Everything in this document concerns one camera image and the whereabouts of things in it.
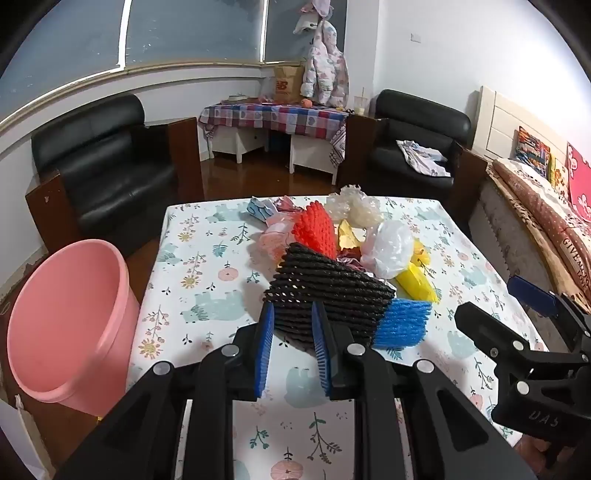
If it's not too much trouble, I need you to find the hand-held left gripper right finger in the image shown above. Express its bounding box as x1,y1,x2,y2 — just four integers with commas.
311,300,539,480

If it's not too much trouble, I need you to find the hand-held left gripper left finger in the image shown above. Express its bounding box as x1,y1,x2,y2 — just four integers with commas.
69,302,278,480

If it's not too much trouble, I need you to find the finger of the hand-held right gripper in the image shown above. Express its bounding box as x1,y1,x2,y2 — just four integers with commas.
455,302,561,385
507,275,591,354

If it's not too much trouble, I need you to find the black foam net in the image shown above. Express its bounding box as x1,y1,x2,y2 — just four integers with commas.
263,242,398,356

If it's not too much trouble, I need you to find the blue foam net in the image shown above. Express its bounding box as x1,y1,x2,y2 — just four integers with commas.
372,298,432,349

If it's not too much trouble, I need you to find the gold foil wrapper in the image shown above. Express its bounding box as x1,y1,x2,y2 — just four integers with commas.
337,219,368,252

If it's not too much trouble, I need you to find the pink plastic wrapper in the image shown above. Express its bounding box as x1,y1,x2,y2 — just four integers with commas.
259,212,305,261

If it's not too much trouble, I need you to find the white plastic bag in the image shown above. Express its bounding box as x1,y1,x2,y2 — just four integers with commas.
360,220,415,280

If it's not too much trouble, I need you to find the red foam net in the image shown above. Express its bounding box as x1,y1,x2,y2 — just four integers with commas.
291,200,340,259

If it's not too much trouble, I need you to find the blue printed snack wrapper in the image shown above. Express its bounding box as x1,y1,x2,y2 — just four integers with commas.
247,198,278,227

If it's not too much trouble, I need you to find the clear plastic bag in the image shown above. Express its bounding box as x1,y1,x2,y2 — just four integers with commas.
325,185,384,227

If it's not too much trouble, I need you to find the pink plastic bucket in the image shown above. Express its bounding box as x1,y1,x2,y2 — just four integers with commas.
6,239,141,418

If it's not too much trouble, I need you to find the quilted mattress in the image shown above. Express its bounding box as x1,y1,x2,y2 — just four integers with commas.
468,178,568,296

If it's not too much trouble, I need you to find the bed with brown blanket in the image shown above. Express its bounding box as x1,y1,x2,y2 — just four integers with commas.
489,157,591,305

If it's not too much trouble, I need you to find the floral bear print tablecloth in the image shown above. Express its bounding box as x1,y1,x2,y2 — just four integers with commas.
99,196,550,480

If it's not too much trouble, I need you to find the yellow flower pillow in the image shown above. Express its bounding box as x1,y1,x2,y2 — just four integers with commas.
549,157,571,190

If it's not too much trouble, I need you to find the pink printed pillow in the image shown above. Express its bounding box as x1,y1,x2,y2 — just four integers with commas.
566,142,591,208

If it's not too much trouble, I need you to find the colourful striped pillow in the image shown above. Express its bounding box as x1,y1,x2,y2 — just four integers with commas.
515,126,552,178

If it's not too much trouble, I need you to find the floral cloth garment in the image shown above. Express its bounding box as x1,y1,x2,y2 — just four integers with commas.
398,140,451,177

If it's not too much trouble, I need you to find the white headboard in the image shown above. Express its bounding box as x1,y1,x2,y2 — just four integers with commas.
471,85,571,160

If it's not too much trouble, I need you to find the white desk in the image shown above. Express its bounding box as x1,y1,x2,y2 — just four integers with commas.
210,124,338,185

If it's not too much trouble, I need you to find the black leather armchair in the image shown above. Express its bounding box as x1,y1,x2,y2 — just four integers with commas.
25,93,204,259
339,89,488,210

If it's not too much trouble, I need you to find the plaid covered side table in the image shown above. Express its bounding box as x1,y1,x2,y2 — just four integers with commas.
198,102,349,169

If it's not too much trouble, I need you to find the cardboard box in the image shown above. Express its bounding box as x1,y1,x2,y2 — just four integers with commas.
274,65,305,102

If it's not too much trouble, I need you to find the floral puffer jacket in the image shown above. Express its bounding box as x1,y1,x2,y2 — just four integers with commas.
300,21,349,109

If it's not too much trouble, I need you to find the white hanging hat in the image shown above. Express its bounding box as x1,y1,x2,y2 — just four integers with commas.
293,0,331,35

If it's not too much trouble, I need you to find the curved window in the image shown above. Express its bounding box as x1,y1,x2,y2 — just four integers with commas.
0,0,347,134

